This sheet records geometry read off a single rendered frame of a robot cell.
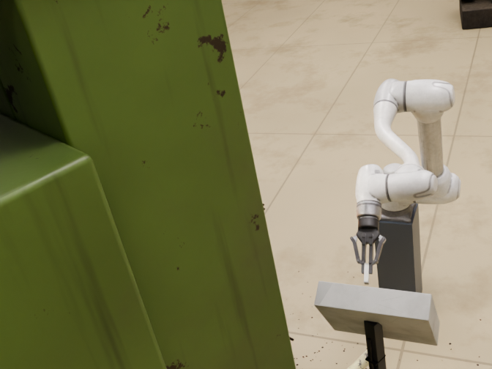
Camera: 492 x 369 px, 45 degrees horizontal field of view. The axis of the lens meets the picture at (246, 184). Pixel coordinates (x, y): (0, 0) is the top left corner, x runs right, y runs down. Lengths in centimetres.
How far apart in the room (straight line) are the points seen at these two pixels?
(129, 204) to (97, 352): 31
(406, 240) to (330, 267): 80
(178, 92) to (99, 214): 33
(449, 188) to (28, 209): 230
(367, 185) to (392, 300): 55
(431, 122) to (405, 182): 57
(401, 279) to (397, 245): 23
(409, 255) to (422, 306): 145
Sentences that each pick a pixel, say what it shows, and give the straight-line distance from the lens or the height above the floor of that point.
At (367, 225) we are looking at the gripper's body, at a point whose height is 115.
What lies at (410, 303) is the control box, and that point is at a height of 118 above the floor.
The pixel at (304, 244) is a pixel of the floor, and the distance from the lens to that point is 408.
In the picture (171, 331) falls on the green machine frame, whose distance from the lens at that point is 153.
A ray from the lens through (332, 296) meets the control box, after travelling 187.
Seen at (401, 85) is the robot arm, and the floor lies 140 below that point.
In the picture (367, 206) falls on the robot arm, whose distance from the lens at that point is 222.
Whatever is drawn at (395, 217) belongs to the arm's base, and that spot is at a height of 62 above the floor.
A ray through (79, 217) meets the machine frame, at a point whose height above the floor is 188.
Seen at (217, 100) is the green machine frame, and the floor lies 191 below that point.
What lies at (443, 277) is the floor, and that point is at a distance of 375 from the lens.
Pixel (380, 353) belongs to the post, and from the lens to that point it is 201.
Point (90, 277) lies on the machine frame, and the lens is 120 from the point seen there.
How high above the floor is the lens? 242
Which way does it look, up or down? 30 degrees down
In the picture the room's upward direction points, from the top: 12 degrees counter-clockwise
